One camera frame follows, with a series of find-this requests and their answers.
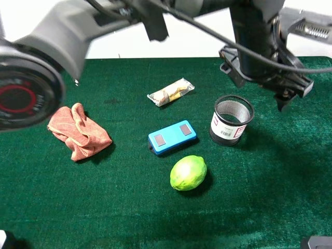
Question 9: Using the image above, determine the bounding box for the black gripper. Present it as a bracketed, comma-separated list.
[219, 46, 314, 112]

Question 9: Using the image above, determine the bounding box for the black mesh pen cup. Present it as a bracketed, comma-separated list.
[209, 94, 254, 146]

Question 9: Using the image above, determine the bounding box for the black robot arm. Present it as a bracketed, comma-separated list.
[1, 1, 313, 132]

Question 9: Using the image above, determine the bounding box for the grey object bottom right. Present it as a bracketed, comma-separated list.
[300, 236, 332, 249]

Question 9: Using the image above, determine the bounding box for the wrapped snack packet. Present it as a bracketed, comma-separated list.
[147, 78, 195, 107]

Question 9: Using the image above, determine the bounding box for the green lime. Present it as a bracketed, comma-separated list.
[170, 155, 208, 191]

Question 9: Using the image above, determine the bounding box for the blue rectangular box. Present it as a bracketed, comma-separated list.
[148, 120, 197, 156]

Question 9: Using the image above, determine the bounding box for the orange crumpled cloth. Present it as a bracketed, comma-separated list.
[47, 103, 113, 161]

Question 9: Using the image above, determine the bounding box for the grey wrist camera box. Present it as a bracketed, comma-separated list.
[279, 7, 331, 45]

